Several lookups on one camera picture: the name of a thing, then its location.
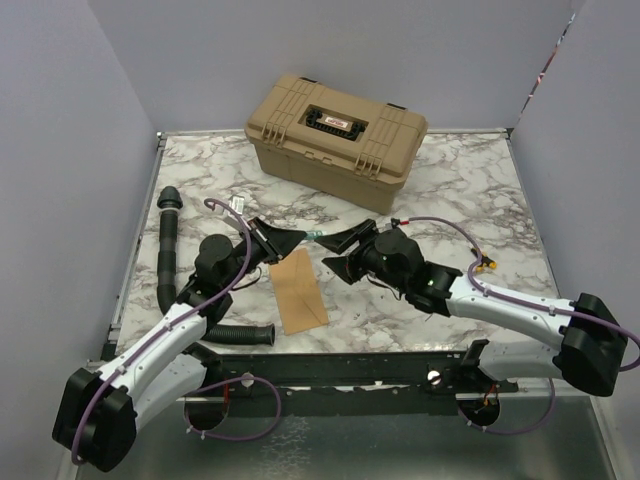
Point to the yellow black handled screwdriver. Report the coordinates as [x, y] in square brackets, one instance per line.
[485, 261]

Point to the green white glue stick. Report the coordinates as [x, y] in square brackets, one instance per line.
[312, 235]

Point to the brown kraft envelope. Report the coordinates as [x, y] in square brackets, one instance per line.
[299, 300]

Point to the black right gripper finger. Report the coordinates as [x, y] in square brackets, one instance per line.
[340, 242]
[340, 267]

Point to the tan plastic toolbox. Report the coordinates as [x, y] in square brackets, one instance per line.
[353, 148]

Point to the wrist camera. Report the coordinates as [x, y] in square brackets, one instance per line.
[396, 223]
[237, 203]

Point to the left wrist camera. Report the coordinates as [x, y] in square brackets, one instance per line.
[237, 203]

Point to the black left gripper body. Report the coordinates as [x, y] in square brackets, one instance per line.
[260, 249]

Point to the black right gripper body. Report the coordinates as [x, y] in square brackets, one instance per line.
[364, 259]

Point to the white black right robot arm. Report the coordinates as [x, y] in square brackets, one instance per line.
[578, 341]

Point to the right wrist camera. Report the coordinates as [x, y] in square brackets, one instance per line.
[396, 223]

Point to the black metal base rail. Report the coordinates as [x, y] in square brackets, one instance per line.
[353, 384]

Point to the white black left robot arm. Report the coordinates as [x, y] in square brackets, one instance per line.
[102, 411]

